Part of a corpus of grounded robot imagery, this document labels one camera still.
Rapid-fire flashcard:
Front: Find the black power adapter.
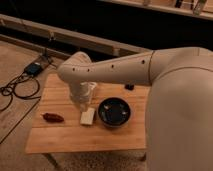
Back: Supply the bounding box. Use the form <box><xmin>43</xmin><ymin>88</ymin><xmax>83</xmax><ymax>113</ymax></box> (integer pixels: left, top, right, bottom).
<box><xmin>24</xmin><ymin>63</ymin><xmax>42</xmax><ymax>76</ymax></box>

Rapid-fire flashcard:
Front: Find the black floor cables left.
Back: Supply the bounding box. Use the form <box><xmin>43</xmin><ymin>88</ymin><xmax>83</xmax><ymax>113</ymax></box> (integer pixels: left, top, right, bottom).
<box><xmin>0</xmin><ymin>54</ymin><xmax>66</xmax><ymax>145</ymax></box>

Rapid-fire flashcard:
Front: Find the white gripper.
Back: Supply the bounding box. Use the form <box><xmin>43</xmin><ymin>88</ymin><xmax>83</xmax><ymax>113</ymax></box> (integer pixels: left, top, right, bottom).
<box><xmin>69</xmin><ymin>82</ymin><xmax>97</xmax><ymax>112</ymax></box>

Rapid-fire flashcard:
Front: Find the wooden table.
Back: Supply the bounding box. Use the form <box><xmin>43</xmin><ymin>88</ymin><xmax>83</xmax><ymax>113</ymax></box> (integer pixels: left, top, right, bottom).
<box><xmin>26</xmin><ymin>74</ymin><xmax>149</xmax><ymax>154</ymax></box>

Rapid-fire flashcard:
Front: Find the white sponge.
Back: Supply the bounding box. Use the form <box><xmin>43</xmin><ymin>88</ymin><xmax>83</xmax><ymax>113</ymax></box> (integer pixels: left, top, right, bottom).
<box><xmin>80</xmin><ymin>108</ymin><xmax>95</xmax><ymax>125</ymax></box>

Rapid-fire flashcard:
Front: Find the black bowl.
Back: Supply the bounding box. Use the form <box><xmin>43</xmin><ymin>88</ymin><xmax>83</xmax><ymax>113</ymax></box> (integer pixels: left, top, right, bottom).
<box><xmin>98</xmin><ymin>97</ymin><xmax>131</xmax><ymax>127</ymax></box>

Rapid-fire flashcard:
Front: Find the small black object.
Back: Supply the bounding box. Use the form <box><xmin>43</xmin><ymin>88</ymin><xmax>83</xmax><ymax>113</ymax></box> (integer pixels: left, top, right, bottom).
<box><xmin>124</xmin><ymin>84</ymin><xmax>134</xmax><ymax>91</ymax></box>

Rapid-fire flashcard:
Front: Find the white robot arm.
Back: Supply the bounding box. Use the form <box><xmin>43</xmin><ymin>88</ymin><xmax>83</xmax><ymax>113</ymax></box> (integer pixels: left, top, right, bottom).
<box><xmin>58</xmin><ymin>47</ymin><xmax>213</xmax><ymax>171</ymax></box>

